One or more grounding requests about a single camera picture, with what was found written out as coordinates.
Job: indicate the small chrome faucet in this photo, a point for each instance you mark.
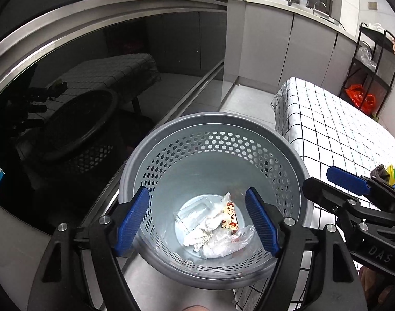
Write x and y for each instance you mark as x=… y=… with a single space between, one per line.
x=317 y=6

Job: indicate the white cup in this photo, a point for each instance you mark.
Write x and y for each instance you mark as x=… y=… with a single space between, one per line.
x=304 y=1

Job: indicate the white black checked tablecloth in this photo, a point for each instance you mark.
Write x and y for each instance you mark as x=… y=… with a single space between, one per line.
x=314 y=120

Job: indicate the red snack wrapper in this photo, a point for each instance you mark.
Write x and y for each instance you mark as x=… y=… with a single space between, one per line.
x=229 y=217

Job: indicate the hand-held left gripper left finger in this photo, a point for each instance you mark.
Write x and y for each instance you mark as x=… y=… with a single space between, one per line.
x=132 y=223

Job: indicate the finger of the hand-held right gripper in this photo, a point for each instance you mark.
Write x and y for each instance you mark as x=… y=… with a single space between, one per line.
x=346 y=178
x=327 y=194

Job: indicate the grey kitchen cabinets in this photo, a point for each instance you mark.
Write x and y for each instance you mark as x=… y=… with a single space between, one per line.
x=265 y=39

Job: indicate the black glass built-in appliance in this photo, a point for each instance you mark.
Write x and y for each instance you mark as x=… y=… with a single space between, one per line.
x=87 y=71

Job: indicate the yellow plastic piece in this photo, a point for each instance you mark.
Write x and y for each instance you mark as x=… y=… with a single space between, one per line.
x=393 y=173

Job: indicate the red plastic bag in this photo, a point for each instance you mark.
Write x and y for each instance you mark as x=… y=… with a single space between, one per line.
x=361 y=98

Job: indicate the black rolling cart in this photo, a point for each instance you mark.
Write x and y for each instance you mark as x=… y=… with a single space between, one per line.
x=352 y=68

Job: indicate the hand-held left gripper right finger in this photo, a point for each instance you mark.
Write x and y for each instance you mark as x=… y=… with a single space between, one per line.
x=262 y=223

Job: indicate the white tissue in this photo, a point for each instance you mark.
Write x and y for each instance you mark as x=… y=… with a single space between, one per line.
x=213 y=222

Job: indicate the grey perforated plastic basket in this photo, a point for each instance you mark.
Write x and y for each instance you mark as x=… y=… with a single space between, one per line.
x=216 y=126

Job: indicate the black crumpled cloth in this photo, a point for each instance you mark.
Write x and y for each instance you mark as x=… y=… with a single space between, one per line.
x=380 y=173

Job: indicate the clear plastic bag on cart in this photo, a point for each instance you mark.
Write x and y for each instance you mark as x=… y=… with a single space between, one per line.
x=366 y=56

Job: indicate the clear plastic cup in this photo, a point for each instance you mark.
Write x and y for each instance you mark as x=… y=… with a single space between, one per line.
x=194 y=213

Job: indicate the white paper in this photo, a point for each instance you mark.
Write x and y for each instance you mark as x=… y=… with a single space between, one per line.
x=195 y=238

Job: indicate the clear plastic bag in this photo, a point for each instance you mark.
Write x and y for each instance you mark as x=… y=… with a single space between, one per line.
x=366 y=56
x=229 y=238

